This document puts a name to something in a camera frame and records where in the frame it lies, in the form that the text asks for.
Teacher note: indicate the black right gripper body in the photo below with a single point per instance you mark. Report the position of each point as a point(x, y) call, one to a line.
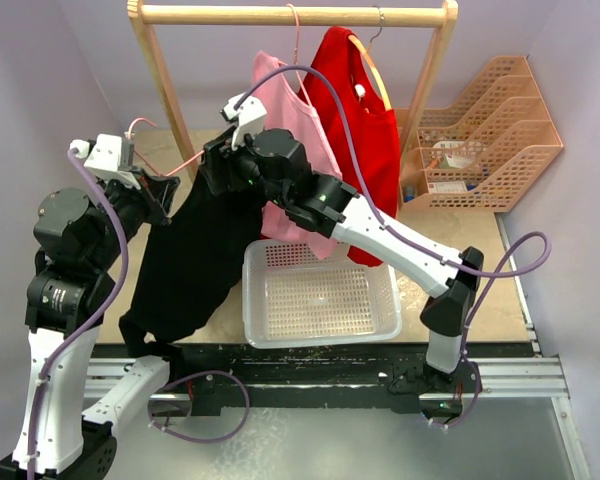
point(240, 164)

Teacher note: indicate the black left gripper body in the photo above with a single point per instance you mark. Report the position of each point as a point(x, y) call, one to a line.
point(143, 202)

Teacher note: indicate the black t shirt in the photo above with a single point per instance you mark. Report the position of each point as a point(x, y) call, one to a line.
point(189, 267)

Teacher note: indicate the pink wire hanger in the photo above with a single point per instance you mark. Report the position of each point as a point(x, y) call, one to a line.
point(296, 40)
point(129, 135)

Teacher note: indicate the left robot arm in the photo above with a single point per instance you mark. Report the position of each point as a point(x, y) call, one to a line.
point(79, 240)

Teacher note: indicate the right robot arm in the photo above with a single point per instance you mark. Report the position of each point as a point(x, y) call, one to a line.
point(274, 167)

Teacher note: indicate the pink t shirt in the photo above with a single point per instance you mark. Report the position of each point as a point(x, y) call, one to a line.
point(286, 110)

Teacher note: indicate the red t shirt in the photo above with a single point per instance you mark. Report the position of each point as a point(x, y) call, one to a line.
point(373, 126)

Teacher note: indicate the wooden hanger with metal hook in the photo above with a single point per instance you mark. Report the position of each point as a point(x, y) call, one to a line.
point(365, 53)

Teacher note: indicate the white plastic basket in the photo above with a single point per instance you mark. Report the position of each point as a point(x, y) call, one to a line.
point(292, 299)

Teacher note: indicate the wooden clothes rack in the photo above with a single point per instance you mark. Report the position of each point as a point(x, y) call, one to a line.
point(144, 17)

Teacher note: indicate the white box with red logo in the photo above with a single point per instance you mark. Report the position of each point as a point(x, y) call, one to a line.
point(447, 187)

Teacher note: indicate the peach plastic file organizer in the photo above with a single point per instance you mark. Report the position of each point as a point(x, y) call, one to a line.
point(497, 137)

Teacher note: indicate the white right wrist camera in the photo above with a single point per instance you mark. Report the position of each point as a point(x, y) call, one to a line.
point(248, 116)

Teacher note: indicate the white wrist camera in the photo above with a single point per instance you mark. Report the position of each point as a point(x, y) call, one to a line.
point(109, 157)
point(248, 116)

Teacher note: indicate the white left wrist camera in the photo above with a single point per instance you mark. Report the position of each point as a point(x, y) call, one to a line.
point(109, 157)

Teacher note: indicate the aluminium rail frame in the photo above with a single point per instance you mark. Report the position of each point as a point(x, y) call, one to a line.
point(376, 375)

